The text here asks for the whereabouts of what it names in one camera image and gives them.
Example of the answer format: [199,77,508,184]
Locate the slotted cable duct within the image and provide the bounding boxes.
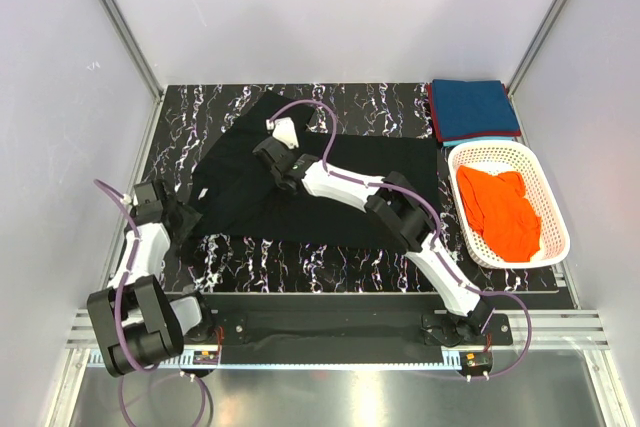
[87,349,464,372]

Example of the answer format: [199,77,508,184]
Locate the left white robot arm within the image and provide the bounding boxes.
[87,179,216,377]

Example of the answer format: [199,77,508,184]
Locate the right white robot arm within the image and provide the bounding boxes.
[253,137,493,344]

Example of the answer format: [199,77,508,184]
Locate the aluminium frame post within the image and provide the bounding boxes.
[505,0,601,96]
[99,0,164,101]

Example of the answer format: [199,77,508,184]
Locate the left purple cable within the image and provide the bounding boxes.
[94,178,211,427]

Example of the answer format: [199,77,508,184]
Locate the folded light blue t shirt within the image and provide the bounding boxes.
[442,136,518,148]

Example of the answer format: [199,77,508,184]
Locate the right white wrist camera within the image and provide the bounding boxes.
[265,117,299,150]

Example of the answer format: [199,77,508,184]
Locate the orange t shirt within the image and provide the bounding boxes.
[456,166,541,263]

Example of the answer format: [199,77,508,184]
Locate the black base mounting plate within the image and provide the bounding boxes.
[204,293,513,369]

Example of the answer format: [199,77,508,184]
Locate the right aluminium frame post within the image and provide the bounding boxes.
[505,0,601,96]

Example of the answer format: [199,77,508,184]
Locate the white plastic laundry basket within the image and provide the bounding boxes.
[448,140,571,270]

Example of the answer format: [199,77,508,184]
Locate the black marble pattern mat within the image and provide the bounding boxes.
[142,83,563,294]

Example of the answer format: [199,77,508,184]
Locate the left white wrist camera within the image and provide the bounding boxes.
[120,193,137,208]

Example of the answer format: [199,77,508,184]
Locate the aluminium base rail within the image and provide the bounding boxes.
[64,309,614,348]

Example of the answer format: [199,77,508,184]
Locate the left aluminium frame post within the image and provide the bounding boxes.
[99,0,164,101]

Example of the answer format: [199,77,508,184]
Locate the black t shirt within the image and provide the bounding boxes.
[177,90,441,253]

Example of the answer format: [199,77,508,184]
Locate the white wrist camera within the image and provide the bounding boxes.
[120,193,137,208]
[265,117,299,150]

